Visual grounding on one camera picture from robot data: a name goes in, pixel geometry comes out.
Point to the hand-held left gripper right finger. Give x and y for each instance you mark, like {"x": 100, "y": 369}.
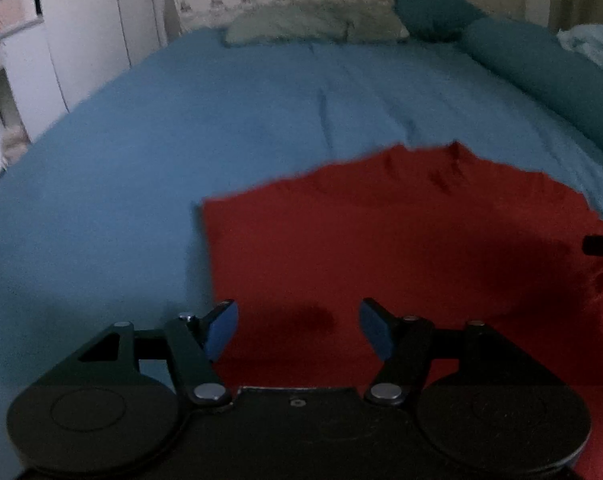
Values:
{"x": 377, "y": 329}

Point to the white wardrobe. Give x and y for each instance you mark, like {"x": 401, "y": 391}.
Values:
{"x": 101, "y": 25}

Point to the light blue crumpled blanket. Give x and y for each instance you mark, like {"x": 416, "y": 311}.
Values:
{"x": 594, "y": 50}

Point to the red cloth garment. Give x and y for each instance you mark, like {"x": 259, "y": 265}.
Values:
{"x": 391, "y": 240}

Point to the grey-green fuzzy pillow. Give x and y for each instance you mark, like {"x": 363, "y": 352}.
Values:
{"x": 316, "y": 24}

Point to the blue bed sheet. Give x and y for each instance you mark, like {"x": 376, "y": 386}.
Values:
{"x": 181, "y": 160}

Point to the teal bolster pillow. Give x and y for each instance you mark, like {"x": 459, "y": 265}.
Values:
{"x": 546, "y": 75}

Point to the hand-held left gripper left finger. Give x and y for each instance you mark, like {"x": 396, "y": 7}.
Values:
{"x": 220, "y": 329}

